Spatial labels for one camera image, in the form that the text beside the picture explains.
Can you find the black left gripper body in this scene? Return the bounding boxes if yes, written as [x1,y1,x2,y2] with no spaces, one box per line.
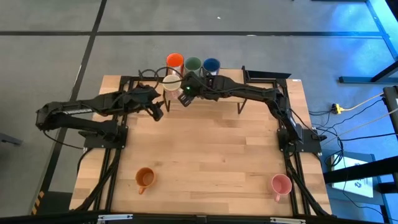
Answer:
[132,84,160,110]

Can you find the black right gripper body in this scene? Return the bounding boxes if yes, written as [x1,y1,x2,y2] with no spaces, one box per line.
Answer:
[186,74,224,101]

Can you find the green mug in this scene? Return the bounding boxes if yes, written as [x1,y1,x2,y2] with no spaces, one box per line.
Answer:
[183,57,203,76]

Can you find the white mug orange floral pattern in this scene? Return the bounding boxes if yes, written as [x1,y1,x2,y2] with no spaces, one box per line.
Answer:
[162,74,183,101]

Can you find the blue mug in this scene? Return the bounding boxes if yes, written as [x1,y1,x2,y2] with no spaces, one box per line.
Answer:
[202,57,222,77]

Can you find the wooden shelf black metal legs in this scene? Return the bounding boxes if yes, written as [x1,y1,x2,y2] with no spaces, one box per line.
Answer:
[161,67,249,115]

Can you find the black triangular panel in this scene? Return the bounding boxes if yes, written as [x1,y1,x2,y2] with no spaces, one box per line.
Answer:
[241,65,292,80]

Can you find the brown-orange mug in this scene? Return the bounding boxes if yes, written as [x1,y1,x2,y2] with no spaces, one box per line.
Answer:
[134,167,157,195]

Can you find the pink mug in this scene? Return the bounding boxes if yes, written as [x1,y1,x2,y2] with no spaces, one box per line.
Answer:
[271,173,294,203]

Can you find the yellow black hazard tape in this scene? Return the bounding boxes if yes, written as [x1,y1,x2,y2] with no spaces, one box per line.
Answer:
[30,190,45,216]

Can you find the white box with logo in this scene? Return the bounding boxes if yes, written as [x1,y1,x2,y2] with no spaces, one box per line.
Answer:
[330,153,375,198]

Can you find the black floor beam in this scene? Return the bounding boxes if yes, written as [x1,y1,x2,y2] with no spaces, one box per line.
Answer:
[322,154,398,185]

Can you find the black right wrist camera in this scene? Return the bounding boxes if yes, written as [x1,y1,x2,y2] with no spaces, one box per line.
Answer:
[182,79,201,96]

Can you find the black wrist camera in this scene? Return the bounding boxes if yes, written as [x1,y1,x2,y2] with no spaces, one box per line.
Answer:
[135,85,156,100]
[182,79,201,96]

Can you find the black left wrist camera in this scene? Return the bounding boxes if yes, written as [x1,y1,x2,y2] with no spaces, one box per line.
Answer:
[135,85,156,100]

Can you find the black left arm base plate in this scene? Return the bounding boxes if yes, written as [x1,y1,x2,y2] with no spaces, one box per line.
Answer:
[83,126,129,149]

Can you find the black aluminium table frame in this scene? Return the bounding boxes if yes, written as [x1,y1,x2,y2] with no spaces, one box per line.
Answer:
[70,73,333,218]

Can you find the silver mounting bracket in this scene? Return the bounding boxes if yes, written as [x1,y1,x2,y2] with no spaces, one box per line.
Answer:
[97,213,134,223]
[269,217,306,224]

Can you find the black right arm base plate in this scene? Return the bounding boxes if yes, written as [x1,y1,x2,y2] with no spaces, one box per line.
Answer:
[277,127,323,154]

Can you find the yellow cable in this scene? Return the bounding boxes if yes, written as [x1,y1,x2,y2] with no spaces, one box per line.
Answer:
[341,91,386,112]

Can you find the white cable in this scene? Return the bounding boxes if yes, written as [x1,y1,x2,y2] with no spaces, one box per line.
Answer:
[320,107,398,147]

